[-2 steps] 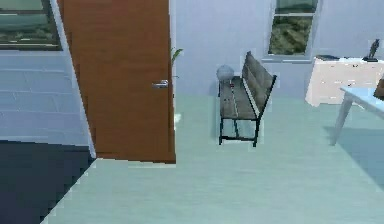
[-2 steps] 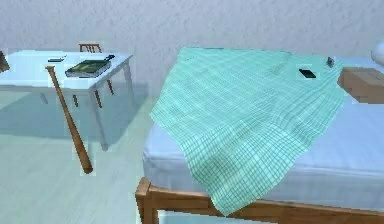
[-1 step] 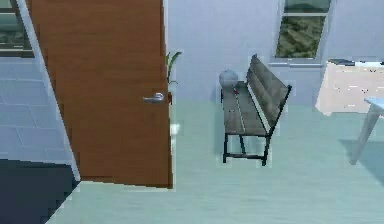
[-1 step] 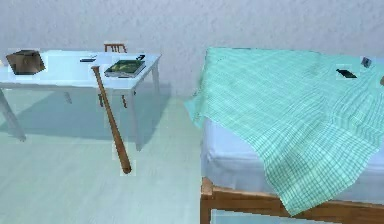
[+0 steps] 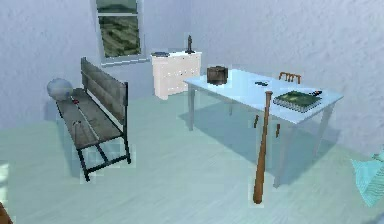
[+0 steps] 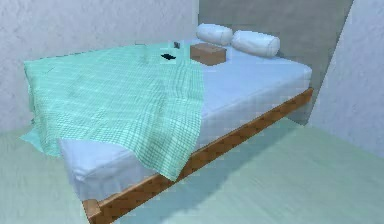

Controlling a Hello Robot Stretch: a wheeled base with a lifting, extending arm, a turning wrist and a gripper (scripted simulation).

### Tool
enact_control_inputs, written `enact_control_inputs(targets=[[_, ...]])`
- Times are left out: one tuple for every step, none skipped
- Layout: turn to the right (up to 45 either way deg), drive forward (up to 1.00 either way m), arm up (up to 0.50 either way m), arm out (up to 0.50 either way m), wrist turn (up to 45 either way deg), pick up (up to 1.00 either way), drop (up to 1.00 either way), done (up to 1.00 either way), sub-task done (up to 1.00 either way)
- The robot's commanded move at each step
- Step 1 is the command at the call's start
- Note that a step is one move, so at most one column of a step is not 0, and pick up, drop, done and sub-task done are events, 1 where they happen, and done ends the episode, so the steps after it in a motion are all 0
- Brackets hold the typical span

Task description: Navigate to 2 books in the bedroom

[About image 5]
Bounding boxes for pale blue table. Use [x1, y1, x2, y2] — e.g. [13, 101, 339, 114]
[182, 68, 345, 189]

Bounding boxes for brown wooden object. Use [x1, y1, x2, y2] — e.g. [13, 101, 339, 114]
[0, 201, 14, 224]

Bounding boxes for green spiral-bound book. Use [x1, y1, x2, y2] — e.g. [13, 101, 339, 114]
[272, 90, 323, 114]

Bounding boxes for dark brown box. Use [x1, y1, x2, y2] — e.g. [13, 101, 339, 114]
[206, 65, 229, 86]

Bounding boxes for brown wooden chair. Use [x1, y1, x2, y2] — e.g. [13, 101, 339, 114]
[253, 71, 303, 139]

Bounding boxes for turquoise cloth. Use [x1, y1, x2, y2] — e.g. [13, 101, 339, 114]
[350, 144, 384, 208]

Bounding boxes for brown baseball bat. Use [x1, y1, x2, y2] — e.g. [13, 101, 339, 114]
[252, 90, 274, 205]

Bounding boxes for grey wooden bench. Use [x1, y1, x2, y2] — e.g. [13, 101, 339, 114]
[55, 56, 132, 183]

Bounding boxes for white chest of drawers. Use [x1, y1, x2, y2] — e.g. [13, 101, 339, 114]
[150, 50, 203, 101]

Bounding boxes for black statuette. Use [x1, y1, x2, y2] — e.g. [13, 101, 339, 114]
[185, 34, 196, 55]

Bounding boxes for window with white frame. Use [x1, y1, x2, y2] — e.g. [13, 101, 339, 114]
[90, 0, 150, 66]

